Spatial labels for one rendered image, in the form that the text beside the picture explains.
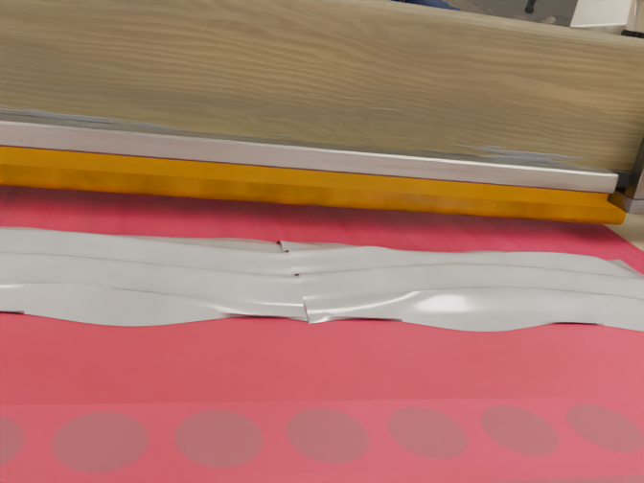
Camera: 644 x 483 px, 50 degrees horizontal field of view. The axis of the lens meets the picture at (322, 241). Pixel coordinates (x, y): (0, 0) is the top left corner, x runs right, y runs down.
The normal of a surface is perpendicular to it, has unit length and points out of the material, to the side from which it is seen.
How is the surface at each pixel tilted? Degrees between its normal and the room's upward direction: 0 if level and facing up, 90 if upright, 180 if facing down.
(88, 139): 56
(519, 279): 4
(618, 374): 32
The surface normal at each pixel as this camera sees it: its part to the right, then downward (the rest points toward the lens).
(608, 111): 0.23, 0.37
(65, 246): 0.20, -0.62
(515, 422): 0.15, -0.92
